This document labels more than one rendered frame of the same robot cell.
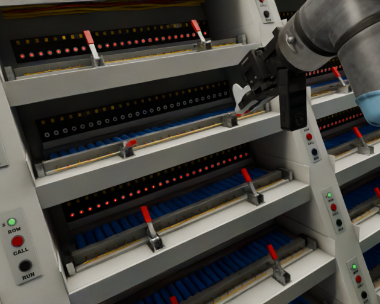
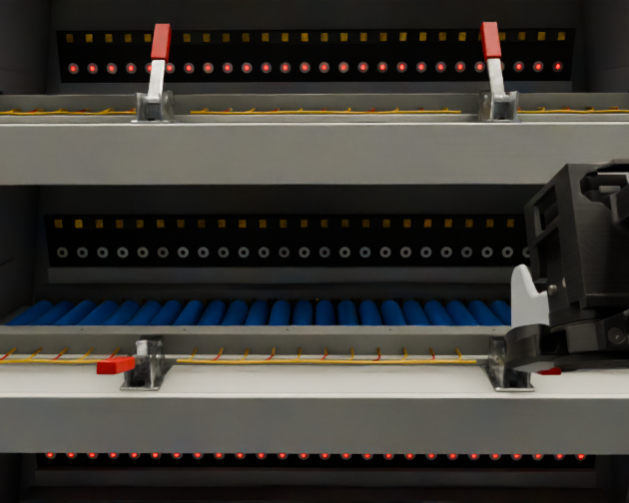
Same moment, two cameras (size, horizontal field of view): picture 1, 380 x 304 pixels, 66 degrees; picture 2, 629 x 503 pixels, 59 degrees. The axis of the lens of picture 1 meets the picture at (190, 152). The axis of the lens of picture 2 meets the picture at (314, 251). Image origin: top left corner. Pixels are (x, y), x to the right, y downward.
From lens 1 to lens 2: 0.34 m
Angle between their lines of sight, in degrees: 26
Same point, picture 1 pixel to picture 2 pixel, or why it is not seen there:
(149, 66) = (287, 142)
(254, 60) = (572, 212)
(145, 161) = (175, 416)
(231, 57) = (581, 156)
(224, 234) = not seen: outside the picture
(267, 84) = (598, 335)
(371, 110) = not seen: outside the picture
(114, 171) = (84, 417)
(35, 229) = not seen: outside the picture
